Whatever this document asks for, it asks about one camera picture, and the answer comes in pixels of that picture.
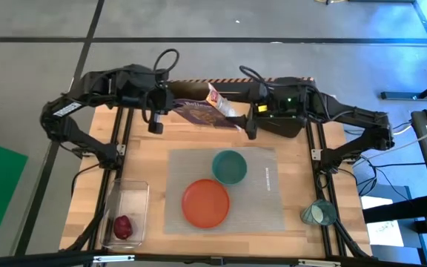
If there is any dark red apple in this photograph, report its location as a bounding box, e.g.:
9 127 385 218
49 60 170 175
113 215 133 240

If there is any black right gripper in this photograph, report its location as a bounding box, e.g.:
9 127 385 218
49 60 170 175
228 83 273 141

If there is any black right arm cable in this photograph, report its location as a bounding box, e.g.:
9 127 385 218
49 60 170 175
239 65 271 92

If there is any black silver toaster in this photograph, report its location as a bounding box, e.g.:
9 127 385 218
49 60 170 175
254 113 308 139

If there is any clear plastic container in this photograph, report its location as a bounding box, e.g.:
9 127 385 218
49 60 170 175
100 178 150 250

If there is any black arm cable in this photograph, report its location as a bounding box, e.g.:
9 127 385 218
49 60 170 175
152 47 181 76
239 65 271 92

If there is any black orange hazard tape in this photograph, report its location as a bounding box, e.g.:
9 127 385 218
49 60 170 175
168 76 315 85

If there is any green bowl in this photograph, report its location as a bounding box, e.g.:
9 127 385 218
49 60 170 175
211 149 248 185

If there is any black cart frame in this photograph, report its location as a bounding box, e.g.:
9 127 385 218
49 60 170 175
361 185 427 267

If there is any white paper sheet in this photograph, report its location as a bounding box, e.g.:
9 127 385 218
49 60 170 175
361 195 396 248

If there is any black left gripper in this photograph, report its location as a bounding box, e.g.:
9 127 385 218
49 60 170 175
147 83 176 135

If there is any grey woven placemat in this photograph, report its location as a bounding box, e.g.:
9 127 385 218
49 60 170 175
164 147 286 235

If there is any orange plate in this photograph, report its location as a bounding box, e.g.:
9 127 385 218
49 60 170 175
181 179 231 229

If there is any purple cereal box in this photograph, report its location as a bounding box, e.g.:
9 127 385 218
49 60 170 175
171 81 242 131

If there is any black floor cable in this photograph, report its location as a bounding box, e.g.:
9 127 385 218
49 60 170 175
342 122 414 197

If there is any teal drinking glass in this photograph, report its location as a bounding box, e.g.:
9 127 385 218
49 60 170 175
300 199 338 226

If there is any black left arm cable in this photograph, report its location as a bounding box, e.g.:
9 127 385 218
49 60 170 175
152 47 181 76

